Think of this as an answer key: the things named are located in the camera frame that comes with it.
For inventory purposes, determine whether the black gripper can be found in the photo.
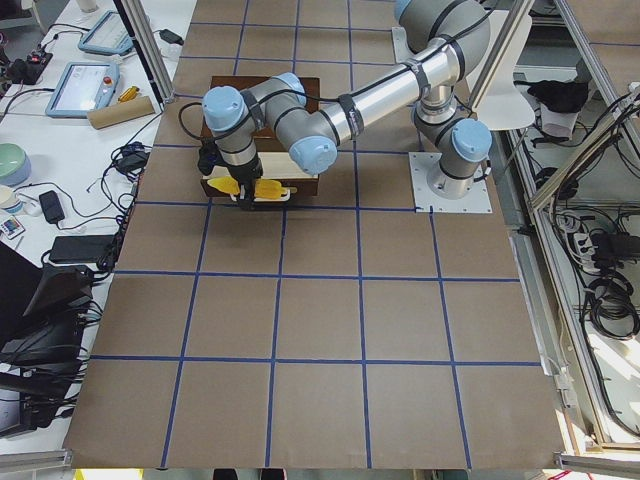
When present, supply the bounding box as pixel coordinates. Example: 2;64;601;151
197;142;263;210

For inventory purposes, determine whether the yellow toy corn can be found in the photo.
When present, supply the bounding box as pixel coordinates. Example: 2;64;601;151
206;176;291;201

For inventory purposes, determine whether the dark brown wooden drawer box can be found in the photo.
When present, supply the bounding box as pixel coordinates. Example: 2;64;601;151
199;75;321;151

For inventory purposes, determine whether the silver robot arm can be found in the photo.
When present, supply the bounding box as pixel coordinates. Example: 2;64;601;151
394;0;491;80
198;31;492;210

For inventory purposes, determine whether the black laptop power brick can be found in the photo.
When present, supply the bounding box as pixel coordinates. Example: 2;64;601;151
49;235;114;264

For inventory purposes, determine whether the brown cardboard tube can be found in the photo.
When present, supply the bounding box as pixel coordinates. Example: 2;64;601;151
87;96;155;130

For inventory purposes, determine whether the black power adapter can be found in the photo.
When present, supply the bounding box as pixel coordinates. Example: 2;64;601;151
159;29;184;45

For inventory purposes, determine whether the black smartphone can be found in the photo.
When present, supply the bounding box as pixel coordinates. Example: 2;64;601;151
39;190;65;224

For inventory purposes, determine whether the near blue teach pendant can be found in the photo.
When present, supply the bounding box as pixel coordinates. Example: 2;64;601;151
45;62;120;118

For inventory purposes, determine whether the blue teach pendant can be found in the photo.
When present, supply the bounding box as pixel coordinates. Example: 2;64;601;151
78;10;134;56
45;62;120;118

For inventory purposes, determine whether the far blue teach pendant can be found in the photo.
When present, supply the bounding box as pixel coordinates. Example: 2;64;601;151
78;10;134;56

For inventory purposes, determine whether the green and blue bowl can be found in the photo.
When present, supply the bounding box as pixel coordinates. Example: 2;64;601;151
0;143;31;186

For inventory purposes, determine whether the white paper cup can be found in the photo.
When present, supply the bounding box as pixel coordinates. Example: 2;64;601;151
0;185;24;215

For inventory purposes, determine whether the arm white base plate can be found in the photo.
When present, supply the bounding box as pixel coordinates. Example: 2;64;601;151
391;27;414;64
408;152;493;214

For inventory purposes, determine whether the aluminium frame post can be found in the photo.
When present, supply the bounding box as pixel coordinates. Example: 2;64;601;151
114;0;175;105

